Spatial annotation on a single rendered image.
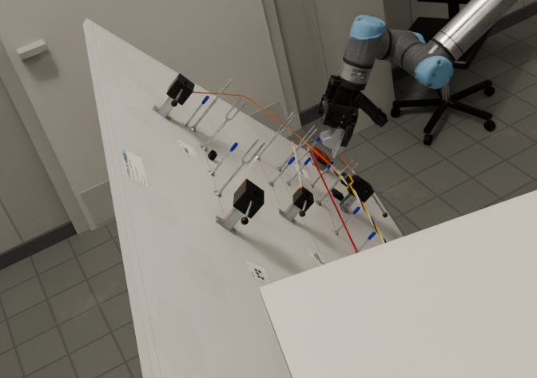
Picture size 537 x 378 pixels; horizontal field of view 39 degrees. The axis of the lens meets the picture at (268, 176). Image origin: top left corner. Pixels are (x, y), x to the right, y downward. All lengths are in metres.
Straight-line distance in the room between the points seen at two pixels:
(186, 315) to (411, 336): 0.48
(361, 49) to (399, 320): 1.17
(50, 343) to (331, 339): 2.92
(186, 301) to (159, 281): 0.05
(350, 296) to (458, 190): 2.98
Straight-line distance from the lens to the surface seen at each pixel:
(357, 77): 1.83
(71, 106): 3.67
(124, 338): 3.41
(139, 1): 3.59
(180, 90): 1.60
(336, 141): 1.90
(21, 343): 3.64
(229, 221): 1.39
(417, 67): 1.76
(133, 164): 1.37
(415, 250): 0.76
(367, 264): 0.75
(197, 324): 1.10
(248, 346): 1.15
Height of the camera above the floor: 2.38
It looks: 37 degrees down
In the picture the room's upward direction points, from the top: 15 degrees counter-clockwise
